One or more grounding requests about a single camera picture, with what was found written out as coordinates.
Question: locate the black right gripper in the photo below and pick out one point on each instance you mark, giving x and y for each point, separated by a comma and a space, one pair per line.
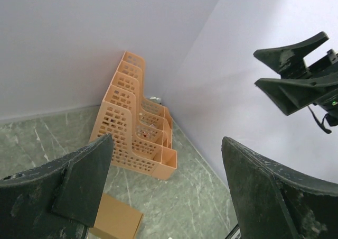
291, 95

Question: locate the brown cardboard box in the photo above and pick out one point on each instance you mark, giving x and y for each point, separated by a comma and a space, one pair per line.
116, 219

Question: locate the peach plastic file organizer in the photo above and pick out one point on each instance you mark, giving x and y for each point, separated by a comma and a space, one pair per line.
142, 130

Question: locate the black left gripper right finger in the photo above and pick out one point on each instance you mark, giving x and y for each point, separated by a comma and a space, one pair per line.
272, 200

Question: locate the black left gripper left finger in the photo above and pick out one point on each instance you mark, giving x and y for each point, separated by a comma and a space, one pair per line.
59, 199

